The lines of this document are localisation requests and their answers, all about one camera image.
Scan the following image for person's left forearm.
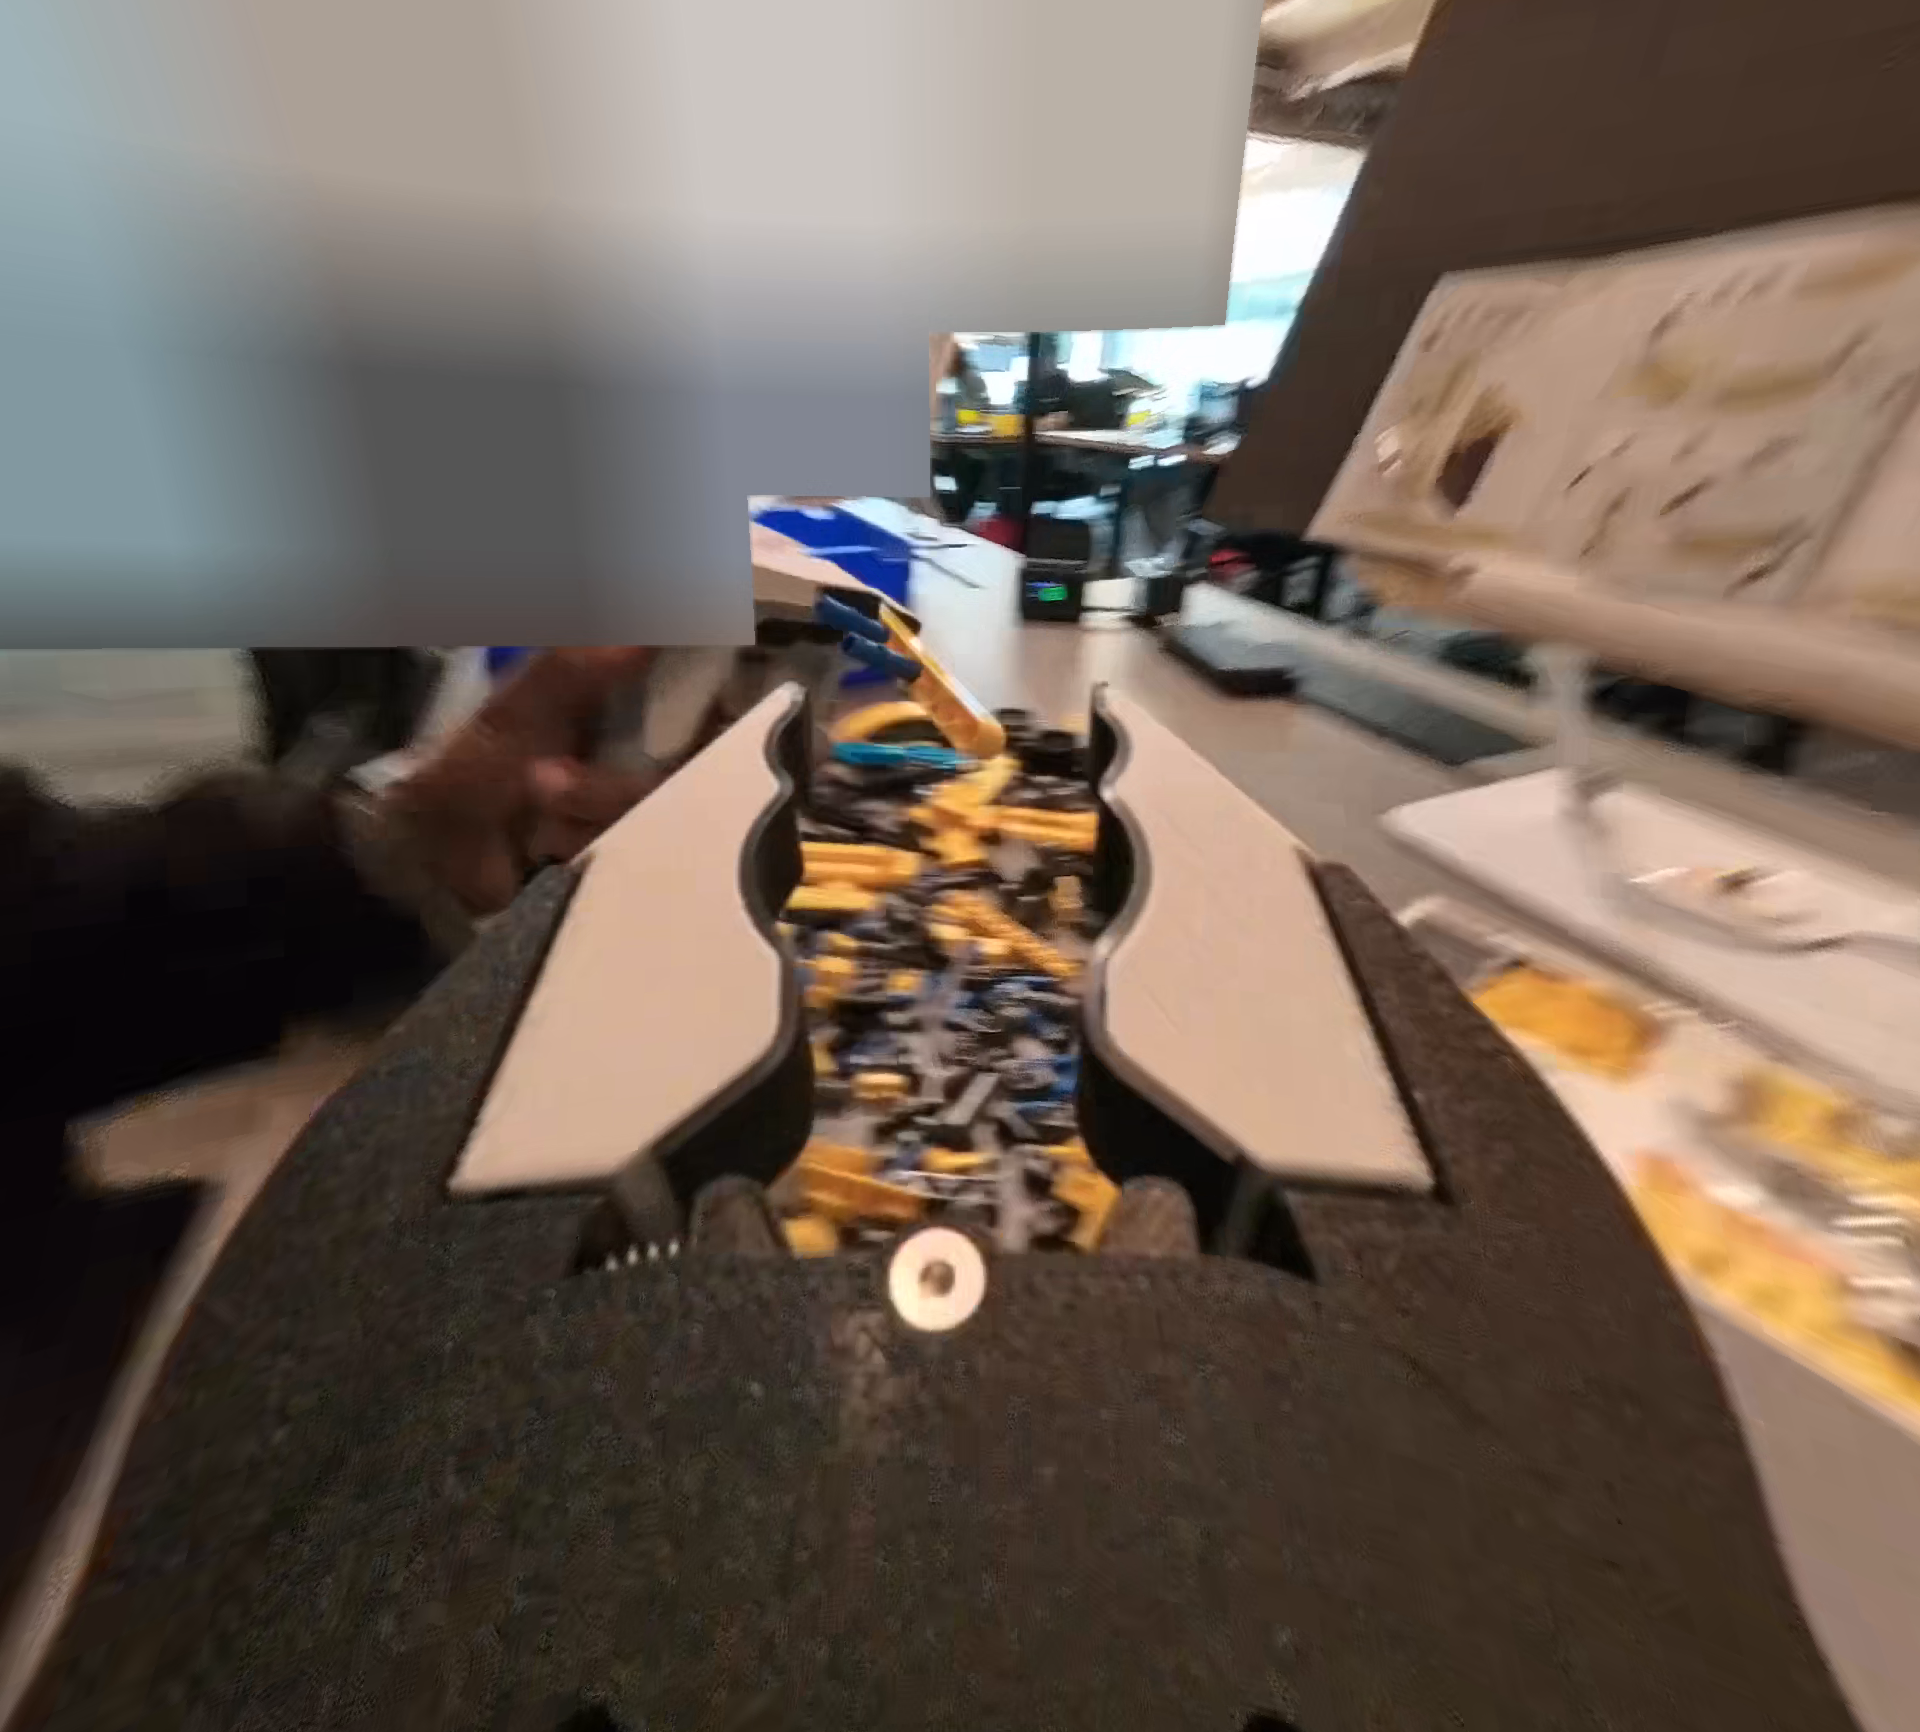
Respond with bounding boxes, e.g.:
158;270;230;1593
0;753;375;1120

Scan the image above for blue plastic bin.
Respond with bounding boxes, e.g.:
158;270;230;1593
753;492;922;609

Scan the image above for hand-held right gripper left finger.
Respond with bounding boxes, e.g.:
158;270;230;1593
446;680;818;1261

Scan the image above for yellow printed sticker sheet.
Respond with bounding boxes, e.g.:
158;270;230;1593
1396;898;1920;1412

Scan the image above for pile of mixed toy pieces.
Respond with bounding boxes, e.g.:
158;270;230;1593
782;700;1126;1261

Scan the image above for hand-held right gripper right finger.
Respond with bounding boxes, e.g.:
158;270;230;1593
1079;683;1436;1261

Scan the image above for instruction booklet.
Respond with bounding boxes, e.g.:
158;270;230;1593
1303;205;1920;652

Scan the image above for person's left hand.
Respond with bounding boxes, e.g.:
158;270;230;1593
337;652;675;915

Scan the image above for white book stand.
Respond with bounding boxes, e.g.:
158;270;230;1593
1351;547;1920;1014

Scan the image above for yellow toy beam with holes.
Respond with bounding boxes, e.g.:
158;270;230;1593
877;603;1012;764

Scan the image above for dark board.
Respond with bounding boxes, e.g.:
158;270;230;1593
1208;0;1920;534

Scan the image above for black keyboard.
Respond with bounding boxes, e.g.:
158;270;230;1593
1168;622;1522;769

